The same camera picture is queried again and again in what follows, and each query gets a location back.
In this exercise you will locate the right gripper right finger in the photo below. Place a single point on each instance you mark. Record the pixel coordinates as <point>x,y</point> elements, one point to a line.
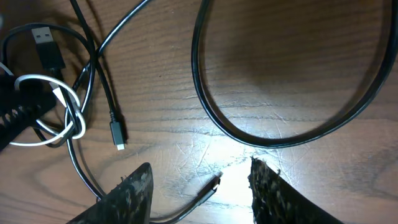
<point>274,201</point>

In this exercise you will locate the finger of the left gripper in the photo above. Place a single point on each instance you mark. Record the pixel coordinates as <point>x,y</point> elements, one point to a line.
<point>22,106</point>

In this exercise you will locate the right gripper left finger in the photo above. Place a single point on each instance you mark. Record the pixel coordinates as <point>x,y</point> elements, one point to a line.
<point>128,203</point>

